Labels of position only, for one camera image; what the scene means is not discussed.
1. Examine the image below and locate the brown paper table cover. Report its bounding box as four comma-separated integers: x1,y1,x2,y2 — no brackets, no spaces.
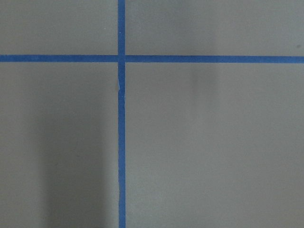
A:
0,0,304,228

